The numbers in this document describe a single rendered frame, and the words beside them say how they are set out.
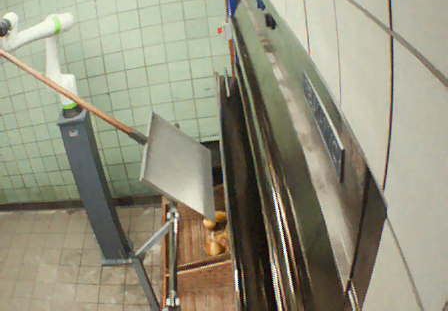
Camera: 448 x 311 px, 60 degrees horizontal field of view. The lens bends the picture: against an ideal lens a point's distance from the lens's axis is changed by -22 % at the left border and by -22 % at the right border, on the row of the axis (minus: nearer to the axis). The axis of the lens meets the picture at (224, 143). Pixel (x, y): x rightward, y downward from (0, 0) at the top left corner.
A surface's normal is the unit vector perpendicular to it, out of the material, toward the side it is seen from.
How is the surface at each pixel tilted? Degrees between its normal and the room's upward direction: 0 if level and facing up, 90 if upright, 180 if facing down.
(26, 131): 90
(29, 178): 90
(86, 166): 90
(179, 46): 90
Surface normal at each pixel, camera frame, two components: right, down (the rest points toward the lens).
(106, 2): 0.06, 0.52
